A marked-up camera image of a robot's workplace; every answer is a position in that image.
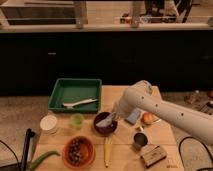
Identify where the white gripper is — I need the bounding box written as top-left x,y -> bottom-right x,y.
113,101 -> 127,118

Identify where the grey towel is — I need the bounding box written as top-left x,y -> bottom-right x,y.
96,113 -> 116,128

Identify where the purple bowl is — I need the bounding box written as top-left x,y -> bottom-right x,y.
93,112 -> 118,136

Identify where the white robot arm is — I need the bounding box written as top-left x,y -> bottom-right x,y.
115,80 -> 213,145

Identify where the orange bowl with beads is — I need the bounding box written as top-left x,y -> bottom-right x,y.
62,136 -> 96,170

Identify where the blue sponge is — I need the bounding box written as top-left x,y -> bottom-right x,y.
125,108 -> 141,125

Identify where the orange peach fruit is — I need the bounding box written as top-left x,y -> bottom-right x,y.
141,112 -> 154,125

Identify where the metal cup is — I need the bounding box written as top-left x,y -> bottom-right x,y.
133,133 -> 148,150

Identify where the green plastic cup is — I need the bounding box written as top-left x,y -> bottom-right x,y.
70,114 -> 84,129

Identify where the green plastic tray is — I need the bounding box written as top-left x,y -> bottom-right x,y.
48,78 -> 102,113

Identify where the white utensil in tray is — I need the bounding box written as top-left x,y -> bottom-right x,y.
62,99 -> 98,108

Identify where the brown wooden block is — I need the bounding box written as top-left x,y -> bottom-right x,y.
140,146 -> 167,168

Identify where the white round container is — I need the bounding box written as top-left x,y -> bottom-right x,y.
40,115 -> 58,134

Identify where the black stand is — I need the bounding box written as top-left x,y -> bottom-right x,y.
20,128 -> 35,171

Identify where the black cable right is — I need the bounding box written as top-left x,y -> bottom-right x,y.
178,135 -> 213,171

